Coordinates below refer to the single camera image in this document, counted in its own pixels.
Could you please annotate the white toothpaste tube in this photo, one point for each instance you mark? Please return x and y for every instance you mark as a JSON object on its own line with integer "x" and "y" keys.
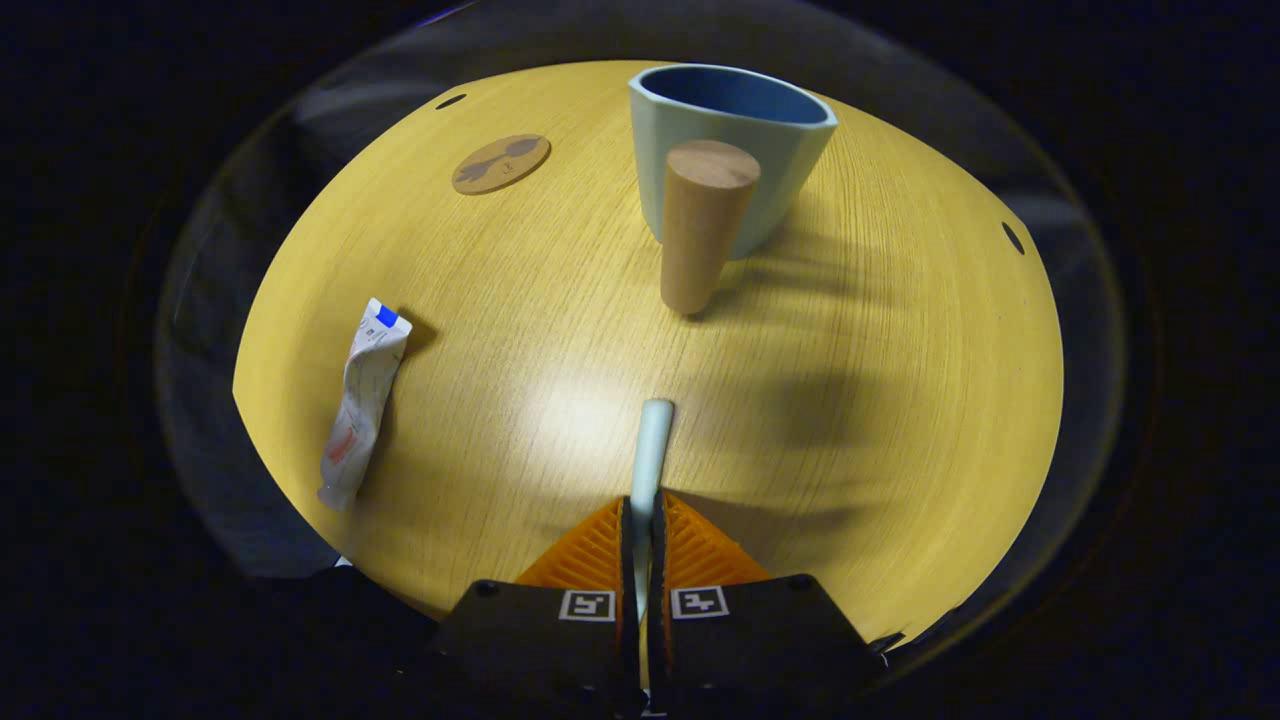
{"x": 362, "y": 400}

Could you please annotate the pale green toothbrush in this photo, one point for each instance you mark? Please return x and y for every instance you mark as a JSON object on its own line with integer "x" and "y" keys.
{"x": 652, "y": 450}

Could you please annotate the round wooden coaster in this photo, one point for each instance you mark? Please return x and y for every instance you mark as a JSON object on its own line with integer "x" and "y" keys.
{"x": 500, "y": 165}

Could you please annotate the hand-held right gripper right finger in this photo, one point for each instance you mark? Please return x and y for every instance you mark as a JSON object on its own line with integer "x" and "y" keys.
{"x": 657, "y": 575}

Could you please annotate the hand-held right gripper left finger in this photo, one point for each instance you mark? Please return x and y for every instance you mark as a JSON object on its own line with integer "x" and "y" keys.
{"x": 627, "y": 575}

